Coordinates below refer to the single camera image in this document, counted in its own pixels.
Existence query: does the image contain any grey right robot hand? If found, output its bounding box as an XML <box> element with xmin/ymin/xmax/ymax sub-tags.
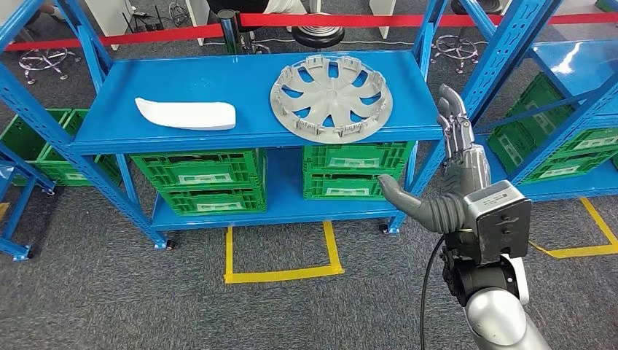
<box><xmin>377</xmin><ymin>84</ymin><xmax>493</xmax><ymax>228</ymax></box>

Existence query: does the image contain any silver grey wheel hubcap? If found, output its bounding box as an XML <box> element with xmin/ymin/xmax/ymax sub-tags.
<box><xmin>269</xmin><ymin>54</ymin><xmax>394</xmax><ymax>144</ymax></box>

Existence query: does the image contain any blue metal shelf rack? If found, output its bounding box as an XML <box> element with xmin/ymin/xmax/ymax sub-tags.
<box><xmin>0</xmin><ymin>0</ymin><xmax>554</xmax><ymax>251</ymax></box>
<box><xmin>0</xmin><ymin>142</ymin><xmax>58</xmax><ymax>263</ymax></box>
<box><xmin>453</xmin><ymin>0</ymin><xmax>618</xmax><ymax>203</ymax></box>

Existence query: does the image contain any green plastic crate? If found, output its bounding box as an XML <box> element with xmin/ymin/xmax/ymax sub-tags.
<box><xmin>157</xmin><ymin>185</ymin><xmax>268</xmax><ymax>217</ymax></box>
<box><xmin>486</xmin><ymin>72</ymin><xmax>580</xmax><ymax>176</ymax></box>
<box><xmin>302</xmin><ymin>171</ymin><xmax>409</xmax><ymax>201</ymax></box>
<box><xmin>130</xmin><ymin>148</ymin><xmax>267</xmax><ymax>194</ymax></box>
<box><xmin>302</xmin><ymin>141</ymin><xmax>416</xmax><ymax>177</ymax></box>
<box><xmin>37</xmin><ymin>108</ymin><xmax>122</xmax><ymax>187</ymax></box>
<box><xmin>519</xmin><ymin>149</ymin><xmax>618</xmax><ymax>187</ymax></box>
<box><xmin>0</xmin><ymin>108</ymin><xmax>74</xmax><ymax>163</ymax></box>
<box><xmin>555</xmin><ymin>126</ymin><xmax>618</xmax><ymax>158</ymax></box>

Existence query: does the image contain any black round stool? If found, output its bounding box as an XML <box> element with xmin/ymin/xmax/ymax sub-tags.
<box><xmin>431</xmin><ymin>0</ymin><xmax>506</xmax><ymax>74</ymax></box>
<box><xmin>292</xmin><ymin>25</ymin><xmax>345</xmax><ymax>50</ymax></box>
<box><xmin>241</xmin><ymin>32</ymin><xmax>273</xmax><ymax>55</ymax></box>
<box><xmin>18</xmin><ymin>47</ymin><xmax>82</xmax><ymax>85</ymax></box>

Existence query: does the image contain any red barrier belt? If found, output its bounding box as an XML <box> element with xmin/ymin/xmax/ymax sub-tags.
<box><xmin>4</xmin><ymin>23</ymin><xmax>224</xmax><ymax>53</ymax></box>
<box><xmin>240</xmin><ymin>12</ymin><xmax>618</xmax><ymax>28</ymax></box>

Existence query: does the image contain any yellow floor tape square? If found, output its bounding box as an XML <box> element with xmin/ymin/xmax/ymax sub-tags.
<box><xmin>223</xmin><ymin>221</ymin><xmax>345</xmax><ymax>284</ymax></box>

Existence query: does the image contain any person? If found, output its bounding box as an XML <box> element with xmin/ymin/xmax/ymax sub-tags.
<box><xmin>206</xmin><ymin>0</ymin><xmax>308</xmax><ymax>16</ymax></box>
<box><xmin>26</xmin><ymin>0</ymin><xmax>69</xmax><ymax>23</ymax></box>

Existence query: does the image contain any white curved plastic panel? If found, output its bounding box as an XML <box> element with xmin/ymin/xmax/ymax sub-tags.
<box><xmin>134</xmin><ymin>97</ymin><xmax>237</xmax><ymax>131</ymax></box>

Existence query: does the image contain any black wifi router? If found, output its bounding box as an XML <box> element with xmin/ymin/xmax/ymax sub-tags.
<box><xmin>120</xmin><ymin>4</ymin><xmax>165</xmax><ymax>34</ymax></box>

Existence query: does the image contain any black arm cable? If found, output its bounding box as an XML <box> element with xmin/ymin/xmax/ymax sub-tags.
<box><xmin>418</xmin><ymin>236</ymin><xmax>447</xmax><ymax>350</ymax></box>

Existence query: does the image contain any chrome barrier stanchion post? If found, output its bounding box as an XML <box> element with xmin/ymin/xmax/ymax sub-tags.
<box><xmin>217</xmin><ymin>8</ymin><xmax>245</xmax><ymax>55</ymax></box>

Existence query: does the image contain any tangle of grey cables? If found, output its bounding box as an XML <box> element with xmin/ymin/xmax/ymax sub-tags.
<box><xmin>168</xmin><ymin>0</ymin><xmax>192</xmax><ymax>28</ymax></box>

